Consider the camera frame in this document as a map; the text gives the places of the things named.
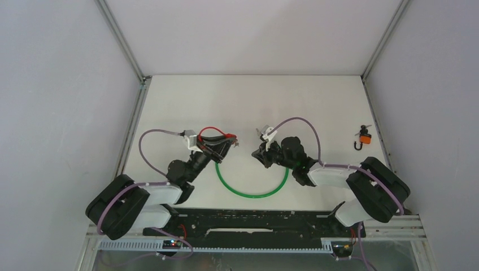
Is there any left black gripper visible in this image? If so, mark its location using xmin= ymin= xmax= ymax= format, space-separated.
xmin=185 ymin=134 xmax=234 ymax=183

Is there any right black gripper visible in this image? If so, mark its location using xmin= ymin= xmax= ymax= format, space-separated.
xmin=252 ymin=137 xmax=295 ymax=170

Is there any red cable lock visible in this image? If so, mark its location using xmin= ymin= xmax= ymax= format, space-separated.
xmin=198 ymin=126 xmax=237 ymax=141

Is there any green cable lock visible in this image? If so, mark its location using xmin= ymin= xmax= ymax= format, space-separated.
xmin=214 ymin=163 xmax=290 ymax=199

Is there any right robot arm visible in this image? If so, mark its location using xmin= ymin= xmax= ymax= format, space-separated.
xmin=251 ymin=137 xmax=411 ymax=236

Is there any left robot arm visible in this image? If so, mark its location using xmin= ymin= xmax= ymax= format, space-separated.
xmin=85 ymin=130 xmax=237 ymax=240

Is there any orange padlock with keys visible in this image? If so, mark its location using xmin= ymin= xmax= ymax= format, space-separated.
xmin=354 ymin=125 xmax=372 ymax=151

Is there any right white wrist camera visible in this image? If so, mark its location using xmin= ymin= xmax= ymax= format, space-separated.
xmin=259 ymin=125 xmax=277 ymax=151

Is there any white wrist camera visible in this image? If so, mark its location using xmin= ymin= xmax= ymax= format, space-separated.
xmin=180 ymin=130 xmax=202 ymax=152
xmin=259 ymin=125 xmax=277 ymax=151

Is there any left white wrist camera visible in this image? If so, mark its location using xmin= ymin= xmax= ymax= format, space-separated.
xmin=180 ymin=130 xmax=202 ymax=152

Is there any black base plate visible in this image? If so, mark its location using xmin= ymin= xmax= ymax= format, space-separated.
xmin=162 ymin=208 xmax=365 ymax=248

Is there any left aluminium corner post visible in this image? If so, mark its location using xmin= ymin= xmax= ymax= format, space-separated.
xmin=94 ymin=0 xmax=146 ymax=84

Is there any aluminium corner post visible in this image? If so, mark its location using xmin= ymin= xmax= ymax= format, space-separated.
xmin=361 ymin=0 xmax=412 ymax=82
xmin=94 ymin=0 xmax=146 ymax=84

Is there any grey cable duct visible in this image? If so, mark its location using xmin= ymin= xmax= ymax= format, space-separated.
xmin=99 ymin=239 xmax=333 ymax=254

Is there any aluminium front frame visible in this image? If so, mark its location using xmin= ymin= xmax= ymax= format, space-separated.
xmin=75 ymin=215 xmax=437 ymax=270

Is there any right aluminium corner post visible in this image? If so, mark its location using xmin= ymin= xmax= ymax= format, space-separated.
xmin=361 ymin=0 xmax=412 ymax=82

